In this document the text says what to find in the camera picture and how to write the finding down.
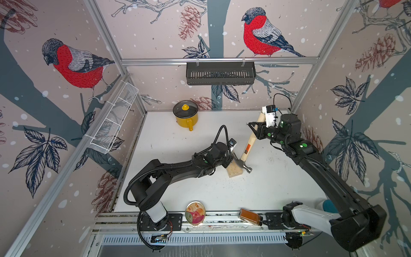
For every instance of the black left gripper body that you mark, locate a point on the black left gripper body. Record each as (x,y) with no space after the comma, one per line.
(225,161)

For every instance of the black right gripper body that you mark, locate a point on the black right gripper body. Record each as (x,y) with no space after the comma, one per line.
(274,134)

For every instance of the wooden handle claw hammer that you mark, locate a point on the wooden handle claw hammer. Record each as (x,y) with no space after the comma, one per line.
(242,161)

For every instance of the pale wooden block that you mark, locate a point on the pale wooden block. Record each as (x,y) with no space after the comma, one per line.
(233,169)

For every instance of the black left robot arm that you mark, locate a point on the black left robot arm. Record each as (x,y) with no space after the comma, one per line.
(145,189)

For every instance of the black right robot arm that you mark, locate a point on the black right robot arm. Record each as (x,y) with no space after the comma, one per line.
(356,222)

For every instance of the yellow pot with lid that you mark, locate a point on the yellow pot with lid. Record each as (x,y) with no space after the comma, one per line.
(186,114)

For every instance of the round colourful tin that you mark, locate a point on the round colourful tin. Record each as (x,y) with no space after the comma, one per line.
(195,213)

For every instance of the brown leather case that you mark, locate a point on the brown leather case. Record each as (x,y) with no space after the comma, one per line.
(250,217)

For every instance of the teal round disc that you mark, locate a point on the teal round disc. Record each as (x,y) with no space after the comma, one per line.
(328,206)

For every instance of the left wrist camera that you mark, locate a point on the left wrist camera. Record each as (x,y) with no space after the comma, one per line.
(232,144)

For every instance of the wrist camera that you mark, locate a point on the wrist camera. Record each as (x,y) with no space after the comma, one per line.
(232,144)
(270,113)

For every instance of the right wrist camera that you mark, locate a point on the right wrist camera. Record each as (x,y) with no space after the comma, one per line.
(270,113)

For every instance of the black hanging wire basket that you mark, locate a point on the black hanging wire basket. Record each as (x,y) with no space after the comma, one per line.
(220,73)

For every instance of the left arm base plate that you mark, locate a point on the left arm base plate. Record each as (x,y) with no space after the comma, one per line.
(173,221)

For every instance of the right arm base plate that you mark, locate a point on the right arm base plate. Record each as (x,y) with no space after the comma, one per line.
(274,221)

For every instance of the white wire mesh shelf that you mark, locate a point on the white wire mesh shelf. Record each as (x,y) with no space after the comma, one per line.
(104,139)

